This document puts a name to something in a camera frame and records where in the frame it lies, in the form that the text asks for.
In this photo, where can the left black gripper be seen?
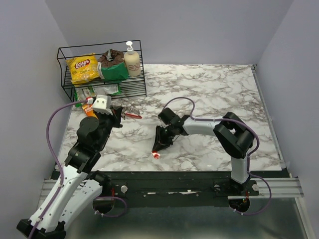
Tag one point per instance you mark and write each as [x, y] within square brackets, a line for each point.
[116, 117]

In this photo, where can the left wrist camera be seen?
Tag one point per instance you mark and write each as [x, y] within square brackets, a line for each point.
[102, 104]

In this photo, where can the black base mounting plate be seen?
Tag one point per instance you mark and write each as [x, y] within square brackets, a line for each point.
[174, 189]

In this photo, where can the key red tag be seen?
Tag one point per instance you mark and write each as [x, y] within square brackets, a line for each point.
[156, 155]

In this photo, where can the yellow Lays chips bag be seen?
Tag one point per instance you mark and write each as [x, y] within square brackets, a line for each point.
[83, 69]

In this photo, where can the green white snack packet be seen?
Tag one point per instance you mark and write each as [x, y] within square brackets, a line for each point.
[92, 91]

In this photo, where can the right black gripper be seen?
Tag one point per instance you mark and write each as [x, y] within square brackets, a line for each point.
[160, 143]

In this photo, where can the black wire shelf rack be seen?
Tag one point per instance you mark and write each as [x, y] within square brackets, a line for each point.
[130, 87]

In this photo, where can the metal key organizer red handle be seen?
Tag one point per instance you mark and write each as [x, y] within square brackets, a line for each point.
[128, 112]

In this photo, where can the green brown snack bag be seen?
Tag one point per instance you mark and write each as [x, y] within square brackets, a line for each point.
[111, 66]

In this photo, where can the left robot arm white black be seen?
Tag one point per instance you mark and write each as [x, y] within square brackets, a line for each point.
[77, 186]

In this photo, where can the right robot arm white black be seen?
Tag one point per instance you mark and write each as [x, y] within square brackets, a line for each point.
[235, 137]

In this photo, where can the aluminium rail frame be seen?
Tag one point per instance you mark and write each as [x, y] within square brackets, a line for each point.
[269, 184]

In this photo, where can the cream soap pump bottle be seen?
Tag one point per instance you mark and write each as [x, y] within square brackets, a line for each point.
[132, 60]

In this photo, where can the orange Gillette razor package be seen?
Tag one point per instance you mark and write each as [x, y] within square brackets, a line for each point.
[87, 108]

